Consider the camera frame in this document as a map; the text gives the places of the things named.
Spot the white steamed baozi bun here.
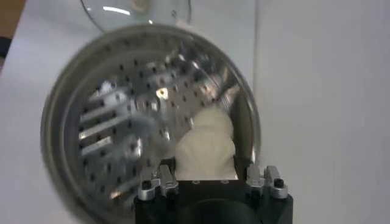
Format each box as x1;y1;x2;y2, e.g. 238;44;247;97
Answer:
193;106;235;138
175;126;239;181

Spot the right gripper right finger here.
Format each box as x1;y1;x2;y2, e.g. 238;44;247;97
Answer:
246;164;289;200

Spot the glass lid with cream handle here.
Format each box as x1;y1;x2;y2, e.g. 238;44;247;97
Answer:
79;0;192;33

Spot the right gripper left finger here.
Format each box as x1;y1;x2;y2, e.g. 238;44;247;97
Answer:
137;164;179;201

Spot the stainless steel steamer basket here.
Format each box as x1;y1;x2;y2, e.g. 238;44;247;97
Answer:
40;23;262;224

